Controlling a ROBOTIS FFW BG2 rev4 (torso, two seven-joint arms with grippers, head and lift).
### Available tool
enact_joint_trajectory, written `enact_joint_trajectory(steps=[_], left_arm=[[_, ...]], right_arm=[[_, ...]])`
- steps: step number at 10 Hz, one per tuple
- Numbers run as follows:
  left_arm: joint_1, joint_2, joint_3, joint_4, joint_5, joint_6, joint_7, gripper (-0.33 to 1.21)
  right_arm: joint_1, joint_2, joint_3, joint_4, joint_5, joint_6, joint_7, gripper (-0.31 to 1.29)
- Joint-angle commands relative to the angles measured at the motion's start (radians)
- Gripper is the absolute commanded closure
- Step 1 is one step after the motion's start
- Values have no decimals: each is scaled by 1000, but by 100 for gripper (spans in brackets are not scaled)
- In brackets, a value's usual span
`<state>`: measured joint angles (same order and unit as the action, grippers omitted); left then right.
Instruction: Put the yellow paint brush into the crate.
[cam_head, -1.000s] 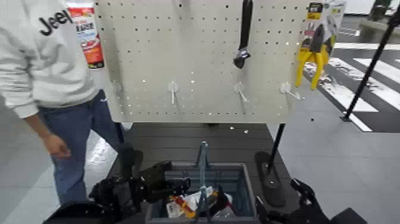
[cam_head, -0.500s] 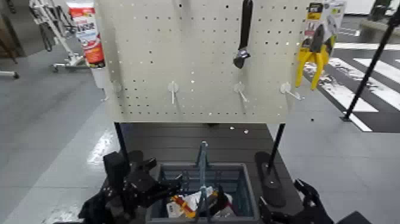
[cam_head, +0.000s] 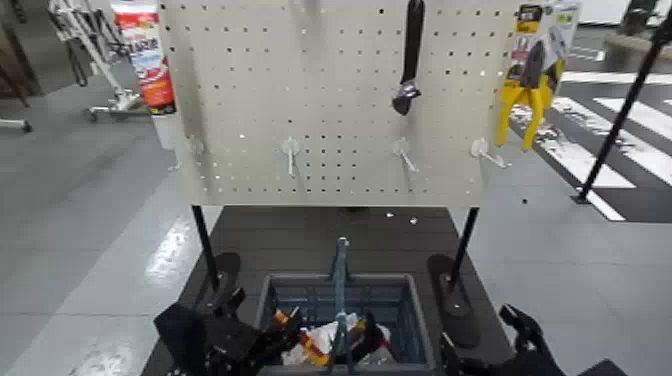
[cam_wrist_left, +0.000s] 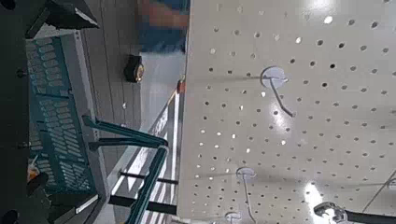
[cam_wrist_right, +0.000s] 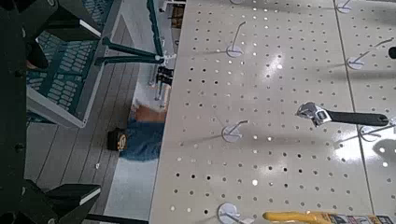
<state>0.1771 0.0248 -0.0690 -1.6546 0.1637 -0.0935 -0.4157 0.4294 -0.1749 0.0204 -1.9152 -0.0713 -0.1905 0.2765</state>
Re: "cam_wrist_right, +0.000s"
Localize person white sweatshirt blue jeans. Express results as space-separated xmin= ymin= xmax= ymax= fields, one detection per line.
xmin=120 ymin=119 xmax=166 ymax=162

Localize black pegboard stand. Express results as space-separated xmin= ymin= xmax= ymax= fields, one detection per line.
xmin=85 ymin=213 xmax=149 ymax=224

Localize black handled adjustable wrench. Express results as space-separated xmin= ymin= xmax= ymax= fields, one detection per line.
xmin=294 ymin=101 xmax=390 ymax=128

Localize person's right hand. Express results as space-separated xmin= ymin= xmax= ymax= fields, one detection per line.
xmin=133 ymin=104 xmax=167 ymax=123

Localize grey teal lattice crate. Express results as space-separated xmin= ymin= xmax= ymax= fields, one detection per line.
xmin=26 ymin=0 xmax=177 ymax=129

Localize black chrome background rack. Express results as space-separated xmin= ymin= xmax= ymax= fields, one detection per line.
xmin=148 ymin=64 xmax=174 ymax=102

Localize background shelf unit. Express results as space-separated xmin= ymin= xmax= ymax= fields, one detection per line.
xmin=158 ymin=0 xmax=187 ymax=30

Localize beige perforated pegboard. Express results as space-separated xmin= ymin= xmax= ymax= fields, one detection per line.
xmin=148 ymin=0 xmax=396 ymax=224

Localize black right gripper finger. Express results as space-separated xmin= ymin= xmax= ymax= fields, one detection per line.
xmin=18 ymin=0 xmax=103 ymax=45
xmin=21 ymin=178 xmax=102 ymax=224

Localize yellow pliers in card package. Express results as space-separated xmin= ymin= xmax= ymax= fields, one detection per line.
xmin=262 ymin=211 xmax=396 ymax=224

